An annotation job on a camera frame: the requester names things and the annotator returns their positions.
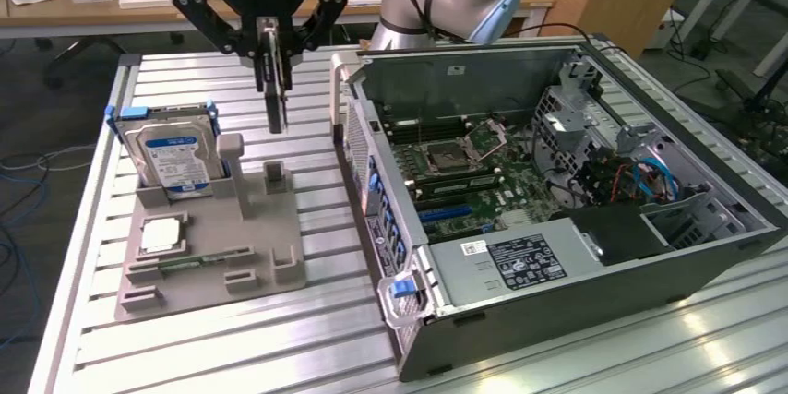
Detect black floor stand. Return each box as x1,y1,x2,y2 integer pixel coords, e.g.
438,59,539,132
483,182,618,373
714,68,788,160

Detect hard disk with blue caddy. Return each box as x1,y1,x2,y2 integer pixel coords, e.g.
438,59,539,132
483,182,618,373
107,99,225,204

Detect green graphics card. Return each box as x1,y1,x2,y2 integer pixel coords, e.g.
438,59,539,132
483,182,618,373
255,18,293,135

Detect metal socket cover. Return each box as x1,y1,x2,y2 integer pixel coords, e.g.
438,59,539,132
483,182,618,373
465,115,514,161

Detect open dark PC case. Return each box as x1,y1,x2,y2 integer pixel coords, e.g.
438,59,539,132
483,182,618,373
330,33,788,384

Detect open silver drive bracket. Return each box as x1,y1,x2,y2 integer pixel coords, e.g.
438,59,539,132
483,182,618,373
639,190,719,250

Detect grey power supply unit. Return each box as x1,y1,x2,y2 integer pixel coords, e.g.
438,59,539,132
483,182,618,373
427,218,609,310

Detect CPU socket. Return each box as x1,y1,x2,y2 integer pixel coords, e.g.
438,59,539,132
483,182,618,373
422,139,474,178

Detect blue expansion slot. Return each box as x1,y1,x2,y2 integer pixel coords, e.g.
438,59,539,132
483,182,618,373
418,203,475,224

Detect grey parts rack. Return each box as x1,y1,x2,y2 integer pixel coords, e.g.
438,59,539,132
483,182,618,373
114,131,310,324

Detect green motherboard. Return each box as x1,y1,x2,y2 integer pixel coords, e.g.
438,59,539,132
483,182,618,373
385,112,574,245

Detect green RAM stick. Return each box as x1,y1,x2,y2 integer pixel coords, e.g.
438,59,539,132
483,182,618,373
158,253,234,270

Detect black installed RAM stick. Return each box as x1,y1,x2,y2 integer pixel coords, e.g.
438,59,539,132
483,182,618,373
413,174,502,199

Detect blue data wire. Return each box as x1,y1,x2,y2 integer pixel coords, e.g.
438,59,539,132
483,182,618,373
634,158,683,204

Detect perforated silver disk bay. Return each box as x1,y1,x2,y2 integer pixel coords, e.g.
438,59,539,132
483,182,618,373
533,84,609,173

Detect silver CPU chip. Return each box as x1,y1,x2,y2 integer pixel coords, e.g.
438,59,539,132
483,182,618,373
141,219,185,252

